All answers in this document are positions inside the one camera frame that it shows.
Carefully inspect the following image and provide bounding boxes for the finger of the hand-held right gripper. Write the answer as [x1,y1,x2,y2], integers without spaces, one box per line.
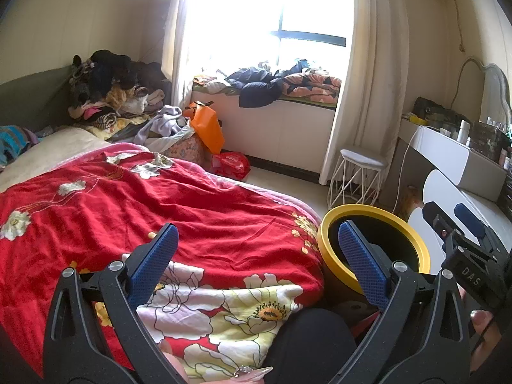
[423,202,454,244]
[454,203,487,243]

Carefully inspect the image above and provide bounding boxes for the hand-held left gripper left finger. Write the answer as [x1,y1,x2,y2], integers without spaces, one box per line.
[42,223,188,384]

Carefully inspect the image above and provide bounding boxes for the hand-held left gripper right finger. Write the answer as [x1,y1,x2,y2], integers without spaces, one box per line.
[336,220,470,384]

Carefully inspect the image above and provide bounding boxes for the yellow-rimmed black bin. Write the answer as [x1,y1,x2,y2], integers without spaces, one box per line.
[318,204,431,316]

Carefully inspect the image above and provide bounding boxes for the person's right hand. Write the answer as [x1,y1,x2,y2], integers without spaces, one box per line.
[469,310,504,373]

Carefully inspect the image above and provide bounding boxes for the person's left hand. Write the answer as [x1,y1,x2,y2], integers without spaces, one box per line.
[158,340,275,384]

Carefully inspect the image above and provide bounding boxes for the white vanity desk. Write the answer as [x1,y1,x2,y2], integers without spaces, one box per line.
[400,118,510,203]

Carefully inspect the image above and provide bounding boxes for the red floral blanket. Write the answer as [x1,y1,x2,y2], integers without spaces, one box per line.
[0,142,324,384]

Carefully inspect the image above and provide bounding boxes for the person's black trouser leg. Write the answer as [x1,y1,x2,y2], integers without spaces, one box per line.
[264,308,356,384]

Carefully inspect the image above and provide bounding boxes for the black bag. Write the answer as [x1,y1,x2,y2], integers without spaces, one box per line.
[412,97,460,126]

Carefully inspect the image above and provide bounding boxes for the floral fabric basket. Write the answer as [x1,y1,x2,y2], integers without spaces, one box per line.
[160,132,209,164]

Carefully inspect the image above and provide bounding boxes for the silver framed mirror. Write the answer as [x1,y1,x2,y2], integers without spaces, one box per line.
[478,58,512,126]

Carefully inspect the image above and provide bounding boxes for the red plastic bag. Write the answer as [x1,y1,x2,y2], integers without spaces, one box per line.
[211,151,251,180]

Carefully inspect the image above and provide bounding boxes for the white window seat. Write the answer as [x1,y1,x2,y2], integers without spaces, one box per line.
[192,80,339,174]

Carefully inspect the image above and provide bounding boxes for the orange plastic bag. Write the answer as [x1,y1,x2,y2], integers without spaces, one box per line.
[185,102,225,155]

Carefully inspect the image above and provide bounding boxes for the wide cream curtain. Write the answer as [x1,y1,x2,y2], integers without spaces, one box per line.
[320,0,412,185]

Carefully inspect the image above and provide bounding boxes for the lavender garment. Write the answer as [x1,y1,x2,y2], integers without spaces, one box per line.
[136,105,193,145]

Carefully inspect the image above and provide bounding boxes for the beige bed sheet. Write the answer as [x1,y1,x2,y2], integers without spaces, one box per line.
[0,126,148,193]

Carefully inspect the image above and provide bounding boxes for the patterned clothes pile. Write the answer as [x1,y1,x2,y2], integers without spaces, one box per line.
[68,84,166,140]

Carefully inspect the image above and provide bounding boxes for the orange patterned quilt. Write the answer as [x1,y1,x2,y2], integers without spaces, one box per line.
[280,70,342,102]

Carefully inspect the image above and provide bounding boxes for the teal printed cloth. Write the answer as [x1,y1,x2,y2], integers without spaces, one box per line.
[0,125,43,166]

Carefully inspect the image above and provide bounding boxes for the navy padded jacket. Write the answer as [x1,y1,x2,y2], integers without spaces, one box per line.
[226,66,289,108]

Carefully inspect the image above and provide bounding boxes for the black clothes pile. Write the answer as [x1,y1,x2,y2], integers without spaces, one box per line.
[70,49,166,107]

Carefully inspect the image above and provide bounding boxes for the grey upholstered headboard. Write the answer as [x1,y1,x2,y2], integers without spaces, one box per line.
[0,64,76,132]

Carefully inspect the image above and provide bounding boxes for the narrow cream curtain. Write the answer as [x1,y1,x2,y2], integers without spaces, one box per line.
[162,0,196,108]

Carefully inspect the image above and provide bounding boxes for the window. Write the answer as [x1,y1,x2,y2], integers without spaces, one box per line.
[188,0,355,73]

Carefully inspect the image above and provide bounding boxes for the white cable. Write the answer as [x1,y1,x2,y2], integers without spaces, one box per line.
[392,126,425,214]

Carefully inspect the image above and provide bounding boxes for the white wire stool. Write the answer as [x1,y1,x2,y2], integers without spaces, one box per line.
[327,149,388,211]

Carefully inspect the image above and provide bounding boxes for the beige wall cable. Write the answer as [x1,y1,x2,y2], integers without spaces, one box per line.
[452,58,481,110]

